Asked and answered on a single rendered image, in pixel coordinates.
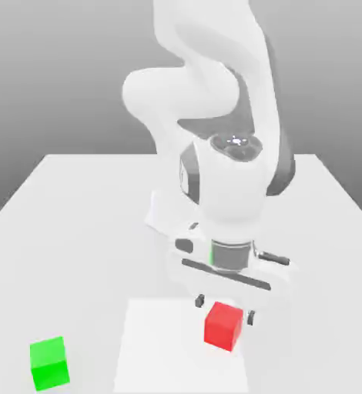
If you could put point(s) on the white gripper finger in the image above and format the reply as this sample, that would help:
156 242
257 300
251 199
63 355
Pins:
250 317
199 300

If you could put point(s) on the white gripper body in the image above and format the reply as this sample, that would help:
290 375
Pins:
230 284

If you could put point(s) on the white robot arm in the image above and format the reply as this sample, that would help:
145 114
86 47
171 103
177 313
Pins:
218 92

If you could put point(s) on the small red cube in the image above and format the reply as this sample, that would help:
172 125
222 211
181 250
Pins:
222 327

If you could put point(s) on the small green cube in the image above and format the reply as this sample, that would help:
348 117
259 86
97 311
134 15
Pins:
49 364

